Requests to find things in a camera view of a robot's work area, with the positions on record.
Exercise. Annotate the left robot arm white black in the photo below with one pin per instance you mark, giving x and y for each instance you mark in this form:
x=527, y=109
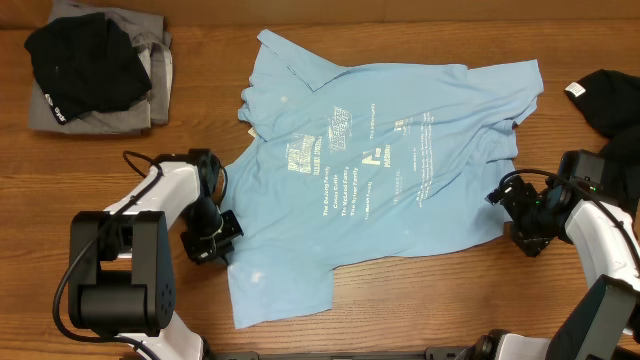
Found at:
x=119, y=286

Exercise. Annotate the folded grey garment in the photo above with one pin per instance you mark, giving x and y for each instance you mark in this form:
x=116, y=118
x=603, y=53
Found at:
x=152, y=42

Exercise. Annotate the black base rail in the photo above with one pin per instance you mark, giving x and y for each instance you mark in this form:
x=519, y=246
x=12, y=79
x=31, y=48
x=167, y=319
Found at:
x=431, y=353

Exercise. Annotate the folded black garment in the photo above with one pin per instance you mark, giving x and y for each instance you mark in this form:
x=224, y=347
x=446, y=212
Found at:
x=86, y=64

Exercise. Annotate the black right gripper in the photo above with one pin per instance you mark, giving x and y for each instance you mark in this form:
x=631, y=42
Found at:
x=512, y=197

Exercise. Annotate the unfolded black garment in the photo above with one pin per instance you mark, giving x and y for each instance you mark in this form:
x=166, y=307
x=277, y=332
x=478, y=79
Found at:
x=609, y=102

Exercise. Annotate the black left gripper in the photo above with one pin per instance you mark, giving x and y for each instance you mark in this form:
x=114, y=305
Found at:
x=203, y=252

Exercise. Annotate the light blue t-shirt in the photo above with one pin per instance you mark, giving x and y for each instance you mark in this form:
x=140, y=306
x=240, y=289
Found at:
x=353, y=163

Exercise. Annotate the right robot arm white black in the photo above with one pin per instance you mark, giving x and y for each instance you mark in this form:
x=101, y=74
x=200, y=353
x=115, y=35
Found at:
x=603, y=236

